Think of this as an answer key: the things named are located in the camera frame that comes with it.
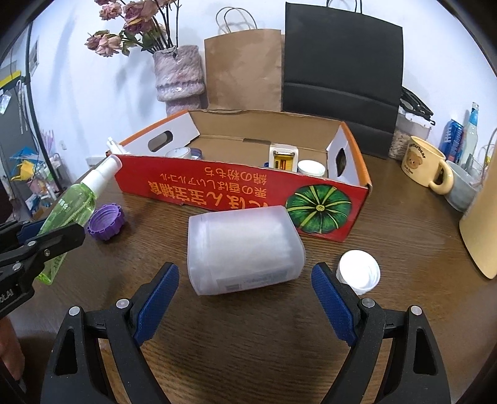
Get cluttered storage rack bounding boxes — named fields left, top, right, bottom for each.
left=10, top=128, right=65, bottom=220

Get green spray bottle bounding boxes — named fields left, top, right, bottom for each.
left=37, top=137, right=130, bottom=286

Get red cardboard box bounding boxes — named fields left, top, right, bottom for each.
left=112, top=109, right=372, bottom=243

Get yellow thermos jug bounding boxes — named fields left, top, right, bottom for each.
left=459, top=155, right=497, bottom=279

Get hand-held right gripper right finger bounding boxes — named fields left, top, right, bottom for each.
left=311, top=261, right=451, bottom=404

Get dried rose bouquet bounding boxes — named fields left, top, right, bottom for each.
left=84, top=0, right=183, bottom=57

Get blue drink can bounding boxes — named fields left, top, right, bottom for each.
left=443, top=118, right=465, bottom=164

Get black light stand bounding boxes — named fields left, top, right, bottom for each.
left=23, top=17, right=72, bottom=189

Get clear glass bottle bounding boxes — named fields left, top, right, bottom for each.
left=462, top=102, right=481, bottom=168

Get clear glass cup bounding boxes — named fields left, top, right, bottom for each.
left=476, top=136, right=497, bottom=183

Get yellow tape measure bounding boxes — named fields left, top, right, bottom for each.
left=268, top=143, right=299, bottom=171

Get person's left hand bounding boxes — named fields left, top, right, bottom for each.
left=0, top=318, right=26, bottom=384

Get brown paper bag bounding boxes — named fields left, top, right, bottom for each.
left=204, top=7, right=283, bottom=112

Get seed filled jar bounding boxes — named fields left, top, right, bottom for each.
left=388, top=111, right=431, bottom=161

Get white screw cap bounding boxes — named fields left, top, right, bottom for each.
left=336, top=250, right=381, bottom=296

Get black paper bag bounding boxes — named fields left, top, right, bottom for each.
left=282, top=0, right=404, bottom=160

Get translucent plastic container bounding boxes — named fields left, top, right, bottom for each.
left=187, top=205, right=306, bottom=296

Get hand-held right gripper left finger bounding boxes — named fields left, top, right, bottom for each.
left=41, top=261, right=180, bottom=404

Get small white jar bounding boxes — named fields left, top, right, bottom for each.
left=297, top=160, right=326, bottom=178

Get pink marbled vase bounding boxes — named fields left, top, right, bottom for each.
left=153, top=44, right=206, bottom=116

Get yellow bear mug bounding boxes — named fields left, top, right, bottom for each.
left=401, top=136, right=454, bottom=195

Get black clips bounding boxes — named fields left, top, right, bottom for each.
left=400, top=87, right=435, bottom=125

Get purple ridged lid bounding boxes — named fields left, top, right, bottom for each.
left=87, top=203, right=125, bottom=242

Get grey bowl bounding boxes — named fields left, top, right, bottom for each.
left=443, top=160, right=484, bottom=213

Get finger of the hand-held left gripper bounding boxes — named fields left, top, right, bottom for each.
left=0, top=219, right=44, bottom=245
left=0, top=223, right=86, bottom=278

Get white wall box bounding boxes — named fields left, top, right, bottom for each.
left=27, top=37, right=41, bottom=76

